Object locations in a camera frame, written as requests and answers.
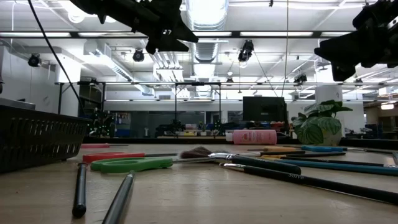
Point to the black marker pen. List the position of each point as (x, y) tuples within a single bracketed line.
[(80, 193)]

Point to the light pink paint bottle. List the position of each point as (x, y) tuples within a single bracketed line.
[(255, 137)]

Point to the green striped potted plant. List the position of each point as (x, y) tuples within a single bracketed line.
[(311, 130)]

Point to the blue scissors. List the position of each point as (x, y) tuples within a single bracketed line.
[(320, 148)]

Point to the pink scissors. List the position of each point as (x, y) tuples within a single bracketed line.
[(93, 145)]

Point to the black overhead camera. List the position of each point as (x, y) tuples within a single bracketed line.
[(247, 49)]

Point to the blue paintbrush yellow ends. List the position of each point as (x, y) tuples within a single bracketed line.
[(342, 167)]

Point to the black background monitor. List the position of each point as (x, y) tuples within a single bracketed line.
[(264, 109)]

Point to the short black paintbrush silver ferrule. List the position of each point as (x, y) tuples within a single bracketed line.
[(357, 149)]

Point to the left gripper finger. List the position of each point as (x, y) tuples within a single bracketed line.
[(164, 46), (182, 34)]

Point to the green scissors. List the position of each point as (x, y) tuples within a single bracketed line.
[(155, 162)]

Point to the black paintbrush yellow ferrule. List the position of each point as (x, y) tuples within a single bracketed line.
[(270, 157)]

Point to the long black paintbrush silver ferrule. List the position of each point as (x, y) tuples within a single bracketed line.
[(311, 181)]

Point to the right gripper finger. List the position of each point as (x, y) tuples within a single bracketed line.
[(342, 71), (342, 49)]

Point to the orange scissors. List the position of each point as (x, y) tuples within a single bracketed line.
[(280, 148)]

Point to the black ceiling-hung camera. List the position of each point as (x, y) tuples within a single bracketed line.
[(138, 56), (34, 60)]

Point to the red scissors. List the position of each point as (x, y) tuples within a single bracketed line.
[(109, 156)]

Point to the black mesh basket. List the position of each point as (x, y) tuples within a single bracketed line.
[(37, 140)]

